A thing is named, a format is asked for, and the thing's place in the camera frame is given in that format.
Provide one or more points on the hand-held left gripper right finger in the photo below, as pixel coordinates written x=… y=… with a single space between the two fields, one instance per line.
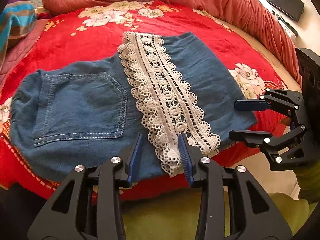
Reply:
x=186 y=160

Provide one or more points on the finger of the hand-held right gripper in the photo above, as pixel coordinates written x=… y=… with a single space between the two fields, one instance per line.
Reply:
x=250 y=105
x=250 y=137

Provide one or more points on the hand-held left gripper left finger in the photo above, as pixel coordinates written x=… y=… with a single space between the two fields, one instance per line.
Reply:
x=133 y=156

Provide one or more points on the blue denim pants lace trim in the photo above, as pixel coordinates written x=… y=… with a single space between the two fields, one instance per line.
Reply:
x=75 y=105

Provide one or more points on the person's right forearm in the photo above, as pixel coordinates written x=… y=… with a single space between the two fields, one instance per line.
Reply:
x=310 y=182

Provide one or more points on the beige bed sheet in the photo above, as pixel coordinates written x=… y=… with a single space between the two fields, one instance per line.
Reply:
x=260 y=52

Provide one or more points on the person's green clothing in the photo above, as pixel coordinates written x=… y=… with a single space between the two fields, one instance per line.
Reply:
x=162 y=220

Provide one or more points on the small black device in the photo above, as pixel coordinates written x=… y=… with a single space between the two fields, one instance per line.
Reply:
x=290 y=25

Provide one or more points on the red floral blanket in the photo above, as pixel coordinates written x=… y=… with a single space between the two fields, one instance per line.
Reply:
x=75 y=47

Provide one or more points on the pink quilted pillow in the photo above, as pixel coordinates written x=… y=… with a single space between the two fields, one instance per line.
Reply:
x=17 y=52

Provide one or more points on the striped towel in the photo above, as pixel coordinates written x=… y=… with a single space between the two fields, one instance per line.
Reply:
x=15 y=20

